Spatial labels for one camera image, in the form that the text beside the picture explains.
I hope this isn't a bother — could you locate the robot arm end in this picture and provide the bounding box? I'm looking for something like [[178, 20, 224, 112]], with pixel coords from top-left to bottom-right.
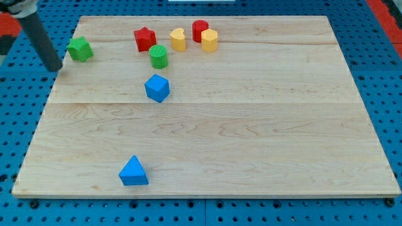
[[1, 0, 38, 19]]

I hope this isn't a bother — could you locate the yellow heart block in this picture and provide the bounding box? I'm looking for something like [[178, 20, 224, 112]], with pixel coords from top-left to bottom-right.
[[170, 28, 187, 51]]

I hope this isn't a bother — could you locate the blue cube block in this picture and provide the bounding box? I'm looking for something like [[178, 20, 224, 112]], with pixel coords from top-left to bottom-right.
[[144, 74, 170, 103]]

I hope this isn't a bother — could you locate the light wooden board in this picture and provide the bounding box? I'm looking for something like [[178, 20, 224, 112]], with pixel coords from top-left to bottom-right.
[[12, 16, 401, 199]]

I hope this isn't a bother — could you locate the green cylinder block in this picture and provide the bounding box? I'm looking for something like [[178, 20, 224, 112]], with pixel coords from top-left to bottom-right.
[[149, 45, 168, 69]]

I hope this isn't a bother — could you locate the yellow hexagon block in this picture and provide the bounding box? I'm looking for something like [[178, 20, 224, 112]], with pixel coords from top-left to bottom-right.
[[201, 29, 218, 52]]

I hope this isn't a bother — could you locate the red cylinder block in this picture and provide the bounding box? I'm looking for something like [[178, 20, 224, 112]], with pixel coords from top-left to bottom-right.
[[192, 19, 209, 43]]

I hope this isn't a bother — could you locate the blue triangle block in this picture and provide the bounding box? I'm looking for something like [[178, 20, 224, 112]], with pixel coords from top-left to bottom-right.
[[119, 156, 149, 186]]

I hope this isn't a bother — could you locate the red star block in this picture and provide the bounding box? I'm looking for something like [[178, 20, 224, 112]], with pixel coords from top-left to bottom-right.
[[133, 27, 157, 52]]

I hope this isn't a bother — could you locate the green star block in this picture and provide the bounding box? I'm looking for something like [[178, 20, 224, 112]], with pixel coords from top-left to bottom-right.
[[67, 36, 94, 62]]

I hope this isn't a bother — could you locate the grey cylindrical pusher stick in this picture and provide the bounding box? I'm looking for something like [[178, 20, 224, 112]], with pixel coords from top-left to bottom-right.
[[18, 13, 63, 72]]

